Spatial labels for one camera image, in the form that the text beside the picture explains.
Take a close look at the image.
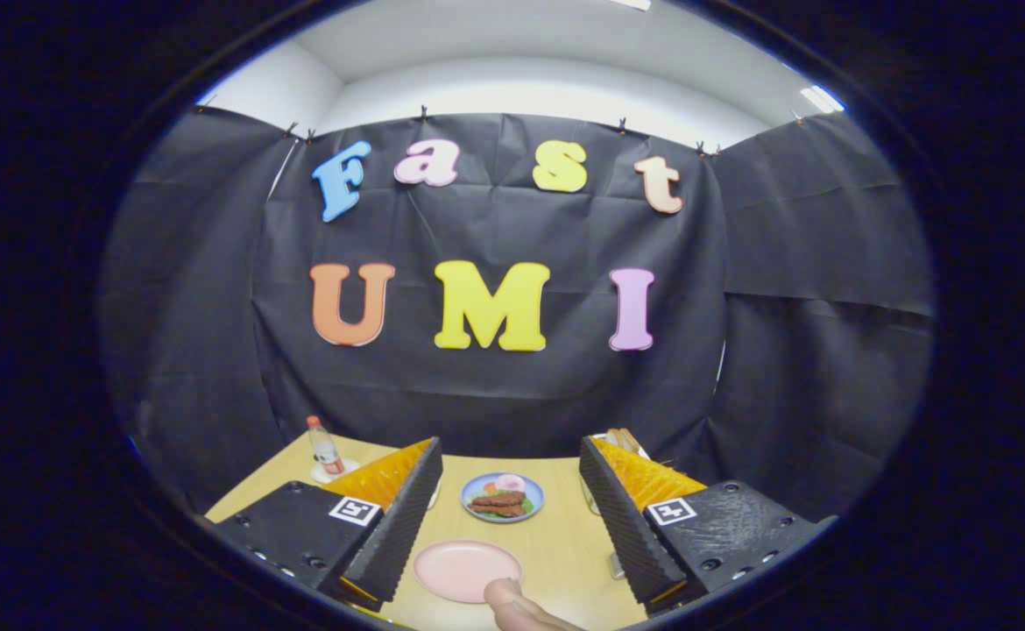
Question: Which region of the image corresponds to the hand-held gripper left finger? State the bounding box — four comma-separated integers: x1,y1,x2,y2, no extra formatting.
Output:
210,436,444,613

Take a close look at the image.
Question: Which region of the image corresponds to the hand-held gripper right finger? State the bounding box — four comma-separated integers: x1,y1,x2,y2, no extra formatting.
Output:
578,436,838,616

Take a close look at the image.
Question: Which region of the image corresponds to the white toaster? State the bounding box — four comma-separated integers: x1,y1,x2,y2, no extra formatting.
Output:
580,429,651,516

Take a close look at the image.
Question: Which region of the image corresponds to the pink plate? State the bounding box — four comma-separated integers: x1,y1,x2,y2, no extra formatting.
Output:
413,539,524,605

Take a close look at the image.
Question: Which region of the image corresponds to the white square coaster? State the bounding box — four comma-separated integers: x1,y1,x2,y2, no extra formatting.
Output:
311,457,362,485

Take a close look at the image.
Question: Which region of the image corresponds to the blue plate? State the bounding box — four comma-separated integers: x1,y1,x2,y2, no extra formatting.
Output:
461,472,545,524

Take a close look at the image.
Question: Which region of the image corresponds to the clear bottle with red label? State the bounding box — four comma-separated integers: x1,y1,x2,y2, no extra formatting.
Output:
307,415,346,477

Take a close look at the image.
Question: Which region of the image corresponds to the row of black cloth clips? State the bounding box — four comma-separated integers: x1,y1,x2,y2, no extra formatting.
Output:
197,95,802,159

